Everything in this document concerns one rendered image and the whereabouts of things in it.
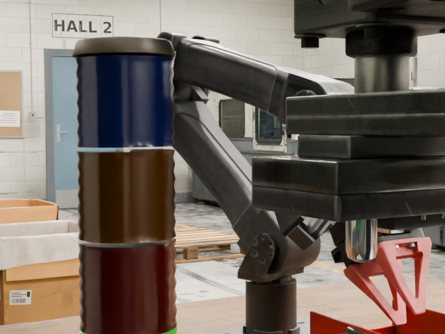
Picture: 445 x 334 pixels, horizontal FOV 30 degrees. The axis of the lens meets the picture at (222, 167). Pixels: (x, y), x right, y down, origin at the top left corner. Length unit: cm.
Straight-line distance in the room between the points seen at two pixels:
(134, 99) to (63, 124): 1133
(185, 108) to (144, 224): 76
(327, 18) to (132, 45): 27
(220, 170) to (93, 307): 72
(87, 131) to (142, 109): 2
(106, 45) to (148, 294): 9
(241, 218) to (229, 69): 18
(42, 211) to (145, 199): 437
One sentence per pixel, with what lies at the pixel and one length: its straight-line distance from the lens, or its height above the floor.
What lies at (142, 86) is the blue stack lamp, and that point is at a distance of 31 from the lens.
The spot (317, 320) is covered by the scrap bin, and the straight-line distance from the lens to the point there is 91.
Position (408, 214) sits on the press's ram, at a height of 111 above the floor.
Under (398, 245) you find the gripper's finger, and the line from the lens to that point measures 88.
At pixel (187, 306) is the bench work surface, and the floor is 90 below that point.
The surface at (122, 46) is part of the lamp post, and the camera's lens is 31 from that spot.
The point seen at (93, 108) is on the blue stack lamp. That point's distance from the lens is 31.
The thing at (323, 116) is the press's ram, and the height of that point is 117.
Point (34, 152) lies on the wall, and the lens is 1158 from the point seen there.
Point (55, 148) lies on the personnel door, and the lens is 1161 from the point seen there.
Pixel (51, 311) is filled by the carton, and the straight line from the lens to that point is 412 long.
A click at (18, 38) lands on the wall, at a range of 1159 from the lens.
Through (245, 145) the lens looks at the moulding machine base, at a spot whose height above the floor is 88.
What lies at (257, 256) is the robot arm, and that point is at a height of 101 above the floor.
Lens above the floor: 116
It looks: 3 degrees down
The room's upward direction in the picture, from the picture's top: 1 degrees counter-clockwise
